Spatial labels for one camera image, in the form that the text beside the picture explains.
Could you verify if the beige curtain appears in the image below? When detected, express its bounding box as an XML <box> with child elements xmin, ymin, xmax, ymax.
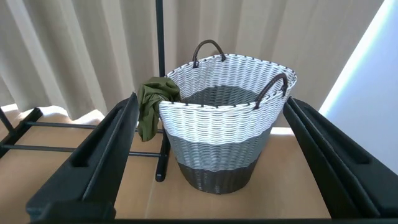
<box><xmin>0</xmin><ymin>0</ymin><xmax>385</xmax><ymax>128</ymax></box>

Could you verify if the black clothes rack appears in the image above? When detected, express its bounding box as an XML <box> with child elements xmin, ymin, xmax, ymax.
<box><xmin>0</xmin><ymin>0</ymin><xmax>171</xmax><ymax>183</ymax></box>

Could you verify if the white laundry basket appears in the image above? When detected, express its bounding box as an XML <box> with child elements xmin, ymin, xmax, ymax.
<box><xmin>158</xmin><ymin>39</ymin><xmax>298</xmax><ymax>195</ymax></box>

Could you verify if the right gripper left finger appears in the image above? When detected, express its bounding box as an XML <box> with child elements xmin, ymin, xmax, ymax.
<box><xmin>25</xmin><ymin>91</ymin><xmax>140</xmax><ymax>221</ymax></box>

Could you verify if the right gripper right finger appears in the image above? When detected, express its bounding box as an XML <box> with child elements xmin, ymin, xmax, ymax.
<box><xmin>282</xmin><ymin>95</ymin><xmax>398</xmax><ymax>219</ymax></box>

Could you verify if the green garment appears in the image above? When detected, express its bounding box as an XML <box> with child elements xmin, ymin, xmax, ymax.
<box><xmin>137</xmin><ymin>77</ymin><xmax>182</xmax><ymax>142</ymax></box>

